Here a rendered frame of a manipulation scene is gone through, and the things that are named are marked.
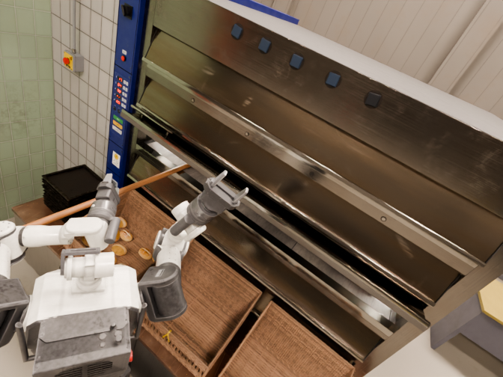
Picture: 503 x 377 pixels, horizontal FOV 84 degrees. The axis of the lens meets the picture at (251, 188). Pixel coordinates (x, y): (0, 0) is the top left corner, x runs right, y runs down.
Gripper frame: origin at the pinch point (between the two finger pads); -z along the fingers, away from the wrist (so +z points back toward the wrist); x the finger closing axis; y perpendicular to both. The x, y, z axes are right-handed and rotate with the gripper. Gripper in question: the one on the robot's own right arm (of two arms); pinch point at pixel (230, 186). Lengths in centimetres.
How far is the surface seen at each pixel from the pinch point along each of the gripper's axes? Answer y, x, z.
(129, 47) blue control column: 89, 70, 40
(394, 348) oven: 7, -118, 20
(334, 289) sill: 22, -84, 28
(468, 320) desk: 101, -284, 29
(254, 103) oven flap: 61, 4, 2
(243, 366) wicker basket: -6, -83, 89
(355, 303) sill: 18, -94, 23
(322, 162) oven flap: 42, -32, -8
